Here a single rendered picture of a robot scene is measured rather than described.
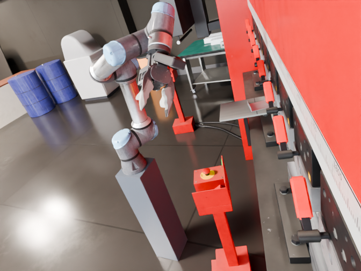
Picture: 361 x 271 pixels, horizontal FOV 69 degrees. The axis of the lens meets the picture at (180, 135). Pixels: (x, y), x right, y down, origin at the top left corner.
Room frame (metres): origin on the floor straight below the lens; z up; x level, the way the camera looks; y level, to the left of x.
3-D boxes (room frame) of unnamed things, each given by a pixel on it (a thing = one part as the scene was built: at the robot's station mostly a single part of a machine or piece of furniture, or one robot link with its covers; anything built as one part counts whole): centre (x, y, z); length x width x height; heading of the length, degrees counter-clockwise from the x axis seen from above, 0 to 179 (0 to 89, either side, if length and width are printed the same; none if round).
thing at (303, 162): (0.38, -0.25, 1.26); 0.15 x 0.09 x 0.17; 162
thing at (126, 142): (1.31, 0.31, 0.94); 0.13 x 0.12 x 0.14; 119
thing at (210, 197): (0.98, -0.07, 0.75); 0.20 x 0.16 x 0.18; 167
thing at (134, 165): (1.31, 0.31, 0.82); 0.15 x 0.15 x 0.10
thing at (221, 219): (0.98, -0.07, 0.39); 0.06 x 0.06 x 0.54; 77
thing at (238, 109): (1.17, -0.36, 1.00); 0.26 x 0.18 x 0.01; 72
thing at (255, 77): (1.71, -0.63, 0.89); 0.30 x 0.05 x 0.03; 162
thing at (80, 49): (5.64, 1.32, 0.66); 0.74 x 0.61 x 1.32; 57
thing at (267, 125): (1.10, -0.43, 0.89); 0.30 x 0.05 x 0.03; 162
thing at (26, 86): (6.08, 2.54, 0.44); 1.18 x 0.74 x 0.87; 147
